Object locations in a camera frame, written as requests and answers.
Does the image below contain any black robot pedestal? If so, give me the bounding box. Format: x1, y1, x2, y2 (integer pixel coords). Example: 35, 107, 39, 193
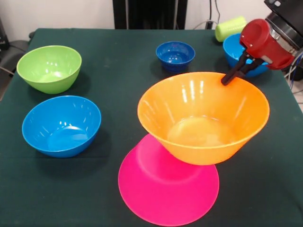
112, 0, 188, 30

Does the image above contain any pink bowl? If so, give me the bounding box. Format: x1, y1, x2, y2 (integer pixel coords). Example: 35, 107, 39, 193
118, 133, 220, 227

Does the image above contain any lime green bowl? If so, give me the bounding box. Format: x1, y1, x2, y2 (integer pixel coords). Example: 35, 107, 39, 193
16, 45, 82, 95

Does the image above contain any orange bowl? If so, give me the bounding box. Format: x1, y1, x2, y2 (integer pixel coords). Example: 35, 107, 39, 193
137, 72, 270, 166

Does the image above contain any small dark blue bowl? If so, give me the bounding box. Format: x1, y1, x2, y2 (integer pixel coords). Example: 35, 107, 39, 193
155, 41, 196, 73

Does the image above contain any grey chair base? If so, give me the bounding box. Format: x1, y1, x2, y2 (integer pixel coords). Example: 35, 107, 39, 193
292, 48, 303, 81
0, 39, 30, 71

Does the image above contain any black hanging cable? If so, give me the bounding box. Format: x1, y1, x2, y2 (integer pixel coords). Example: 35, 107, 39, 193
214, 0, 222, 22

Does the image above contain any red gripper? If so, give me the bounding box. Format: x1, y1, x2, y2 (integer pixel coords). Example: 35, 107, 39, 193
221, 18, 295, 86

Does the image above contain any large blue bowl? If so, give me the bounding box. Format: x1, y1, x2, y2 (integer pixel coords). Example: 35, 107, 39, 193
223, 33, 269, 78
21, 95, 102, 158

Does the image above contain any yellow-green cup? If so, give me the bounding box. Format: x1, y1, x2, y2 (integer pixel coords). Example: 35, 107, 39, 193
214, 16, 248, 43

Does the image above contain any dark green tablecloth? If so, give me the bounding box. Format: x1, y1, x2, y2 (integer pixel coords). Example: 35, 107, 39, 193
0, 27, 303, 227

